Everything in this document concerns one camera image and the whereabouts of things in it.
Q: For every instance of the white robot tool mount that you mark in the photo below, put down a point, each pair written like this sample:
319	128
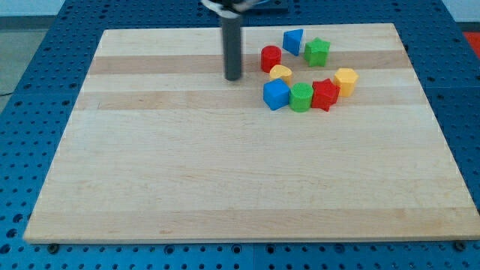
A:
228	8

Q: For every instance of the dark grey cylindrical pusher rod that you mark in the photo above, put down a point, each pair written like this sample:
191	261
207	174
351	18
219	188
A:
231	30

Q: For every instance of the blue triangle block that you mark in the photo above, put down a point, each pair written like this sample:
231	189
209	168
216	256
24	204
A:
292	41

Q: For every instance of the yellow heart block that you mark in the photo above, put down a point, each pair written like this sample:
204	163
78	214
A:
282	72

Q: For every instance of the red cylinder block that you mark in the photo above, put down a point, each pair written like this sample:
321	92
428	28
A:
270	56

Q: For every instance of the blue cube block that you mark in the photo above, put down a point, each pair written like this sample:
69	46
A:
276	94

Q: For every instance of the green star block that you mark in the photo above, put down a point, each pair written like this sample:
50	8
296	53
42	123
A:
316	52

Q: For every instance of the green cylinder block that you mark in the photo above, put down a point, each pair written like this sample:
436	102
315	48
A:
300	97

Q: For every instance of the red star block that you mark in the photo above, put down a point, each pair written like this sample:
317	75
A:
325	94

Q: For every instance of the yellow hexagon block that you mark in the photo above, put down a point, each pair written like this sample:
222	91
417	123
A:
346	79

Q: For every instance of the light wooden board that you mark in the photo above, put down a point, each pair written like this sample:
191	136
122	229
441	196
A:
161	148

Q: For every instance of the blue perforated metal table frame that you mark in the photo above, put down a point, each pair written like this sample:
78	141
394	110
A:
38	110

